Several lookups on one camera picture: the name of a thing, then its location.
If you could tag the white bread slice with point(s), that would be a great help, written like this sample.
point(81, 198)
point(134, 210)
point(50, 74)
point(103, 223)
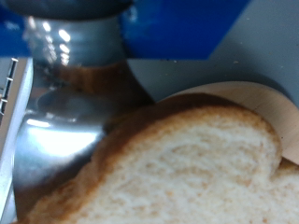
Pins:
point(187, 174)

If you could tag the metal spatula with blue block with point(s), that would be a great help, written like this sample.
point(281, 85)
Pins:
point(71, 130)

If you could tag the silver toaster oven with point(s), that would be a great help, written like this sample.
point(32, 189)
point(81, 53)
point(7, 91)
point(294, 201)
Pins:
point(264, 46)

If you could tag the round wooden board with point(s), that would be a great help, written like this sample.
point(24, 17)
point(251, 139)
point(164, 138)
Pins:
point(267, 105)

